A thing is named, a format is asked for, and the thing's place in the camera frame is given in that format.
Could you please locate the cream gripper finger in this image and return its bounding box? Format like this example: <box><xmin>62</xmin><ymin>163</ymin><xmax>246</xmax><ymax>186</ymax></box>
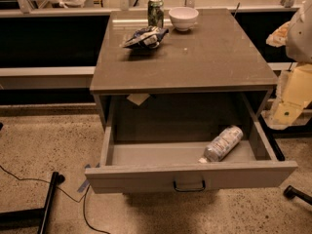
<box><xmin>266</xmin><ymin>21</ymin><xmax>290</xmax><ymax>48</ymax></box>
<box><xmin>261</xmin><ymin>100</ymin><xmax>303</xmax><ymax>130</ymax></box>

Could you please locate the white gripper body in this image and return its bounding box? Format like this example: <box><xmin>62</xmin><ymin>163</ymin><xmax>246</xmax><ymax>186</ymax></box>
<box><xmin>282</xmin><ymin>63</ymin><xmax>312</xmax><ymax>109</ymax></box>

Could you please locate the clear plastic water bottle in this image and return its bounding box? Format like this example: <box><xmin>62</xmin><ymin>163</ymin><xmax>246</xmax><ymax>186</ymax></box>
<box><xmin>198</xmin><ymin>126</ymin><xmax>243</xmax><ymax>164</ymax></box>

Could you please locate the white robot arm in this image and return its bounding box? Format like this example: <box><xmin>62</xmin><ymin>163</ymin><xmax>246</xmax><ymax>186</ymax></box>
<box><xmin>266</xmin><ymin>0</ymin><xmax>312</xmax><ymax>130</ymax></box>

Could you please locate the open grey top drawer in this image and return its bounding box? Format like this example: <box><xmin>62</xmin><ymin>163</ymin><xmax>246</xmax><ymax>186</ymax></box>
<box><xmin>84</xmin><ymin>93</ymin><xmax>298</xmax><ymax>195</ymax></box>

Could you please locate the black chair base leg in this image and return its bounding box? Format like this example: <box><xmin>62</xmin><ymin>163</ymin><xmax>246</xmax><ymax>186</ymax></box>
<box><xmin>284</xmin><ymin>185</ymin><xmax>312</xmax><ymax>205</ymax></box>

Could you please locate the white ceramic bowl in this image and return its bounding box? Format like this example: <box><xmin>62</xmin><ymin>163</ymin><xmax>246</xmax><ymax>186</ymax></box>
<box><xmin>169</xmin><ymin>7</ymin><xmax>199</xmax><ymax>31</ymax></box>

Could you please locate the green soda can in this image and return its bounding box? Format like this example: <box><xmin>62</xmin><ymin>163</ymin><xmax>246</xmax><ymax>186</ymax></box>
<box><xmin>147</xmin><ymin>0</ymin><xmax>164</xmax><ymax>27</ymax></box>

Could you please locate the crumpled blue chip bag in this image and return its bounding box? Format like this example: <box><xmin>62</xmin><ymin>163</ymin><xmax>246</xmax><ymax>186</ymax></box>
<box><xmin>122</xmin><ymin>26</ymin><xmax>169</xmax><ymax>49</ymax></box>

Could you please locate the white paper tag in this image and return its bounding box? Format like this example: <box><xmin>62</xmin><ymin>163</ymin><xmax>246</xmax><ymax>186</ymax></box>
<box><xmin>127</xmin><ymin>94</ymin><xmax>149</xmax><ymax>105</ymax></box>

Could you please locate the blue tape strip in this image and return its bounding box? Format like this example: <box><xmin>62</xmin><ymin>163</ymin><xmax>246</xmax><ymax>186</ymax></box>
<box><xmin>76</xmin><ymin>162</ymin><xmax>100</xmax><ymax>194</ymax></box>

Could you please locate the black metal stand leg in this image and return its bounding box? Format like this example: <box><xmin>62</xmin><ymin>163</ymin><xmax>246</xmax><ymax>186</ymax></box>
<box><xmin>0</xmin><ymin>172</ymin><xmax>65</xmax><ymax>234</ymax></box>

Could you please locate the black drawer handle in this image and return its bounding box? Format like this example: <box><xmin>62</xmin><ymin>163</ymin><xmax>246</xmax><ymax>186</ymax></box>
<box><xmin>173</xmin><ymin>180</ymin><xmax>206</xmax><ymax>193</ymax></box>

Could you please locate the black floor cable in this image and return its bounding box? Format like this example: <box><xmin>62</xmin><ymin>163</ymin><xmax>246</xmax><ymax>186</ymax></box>
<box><xmin>0</xmin><ymin>165</ymin><xmax>111</xmax><ymax>234</ymax></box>

